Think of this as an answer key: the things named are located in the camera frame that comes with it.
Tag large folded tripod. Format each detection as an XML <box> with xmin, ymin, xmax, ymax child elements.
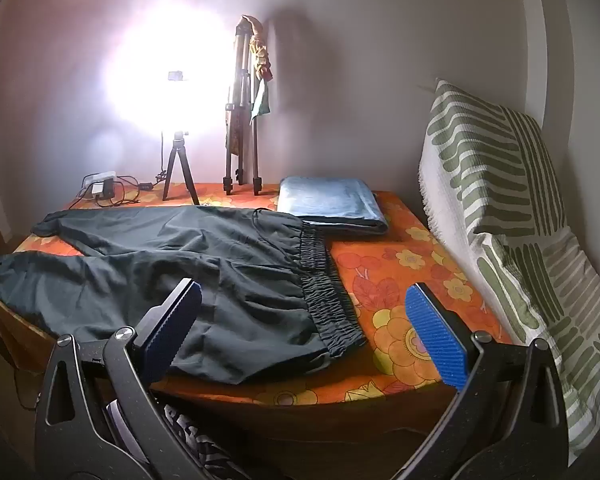
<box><xmin>222</xmin><ymin>16</ymin><xmax>266</xmax><ymax>197</ymax></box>

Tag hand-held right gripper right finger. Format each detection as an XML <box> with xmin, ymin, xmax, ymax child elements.
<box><xmin>404</xmin><ymin>281</ymin><xmax>570</xmax><ymax>480</ymax></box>

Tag wooden bed frame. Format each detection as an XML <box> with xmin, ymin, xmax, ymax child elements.
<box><xmin>0</xmin><ymin>290</ymin><xmax>481</xmax><ymax>441</ymax></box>

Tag black white patterned cloth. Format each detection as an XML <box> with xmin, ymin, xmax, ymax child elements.
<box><xmin>162</xmin><ymin>402</ymin><xmax>251</xmax><ymax>480</ymax></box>

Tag dark pants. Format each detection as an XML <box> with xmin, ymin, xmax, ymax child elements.
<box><xmin>0</xmin><ymin>205</ymin><xmax>368</xmax><ymax>386</ymax></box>

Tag white power strip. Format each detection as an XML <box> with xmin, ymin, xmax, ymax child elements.
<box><xmin>82</xmin><ymin>171</ymin><xmax>118</xmax><ymax>198</ymax></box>

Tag colourful hanging cloth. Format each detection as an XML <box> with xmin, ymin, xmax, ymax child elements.
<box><xmin>245</xmin><ymin>14</ymin><xmax>276</xmax><ymax>121</ymax></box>

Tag green striped white pillow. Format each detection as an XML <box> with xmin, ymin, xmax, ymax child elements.
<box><xmin>418</xmin><ymin>79</ymin><xmax>570</xmax><ymax>348</ymax></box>
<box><xmin>472</xmin><ymin>227</ymin><xmax>600</xmax><ymax>466</ymax></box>

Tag bright video light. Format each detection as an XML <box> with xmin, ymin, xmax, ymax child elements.
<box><xmin>130</xmin><ymin>15</ymin><xmax>226</xmax><ymax>128</ymax></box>

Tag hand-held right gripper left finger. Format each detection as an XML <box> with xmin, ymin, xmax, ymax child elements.
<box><xmin>34</xmin><ymin>279</ymin><xmax>203</xmax><ymax>480</ymax></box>

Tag black cable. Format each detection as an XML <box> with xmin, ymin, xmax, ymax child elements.
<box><xmin>95</xmin><ymin>175</ymin><xmax>156</xmax><ymax>208</ymax></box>

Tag folded blue cloth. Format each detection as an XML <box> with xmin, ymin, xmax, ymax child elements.
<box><xmin>276</xmin><ymin>176</ymin><xmax>391</xmax><ymax>236</ymax></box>

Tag orange floral blanket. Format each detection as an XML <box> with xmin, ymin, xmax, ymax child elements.
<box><xmin>10</xmin><ymin>182</ymin><xmax>513</xmax><ymax>406</ymax></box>

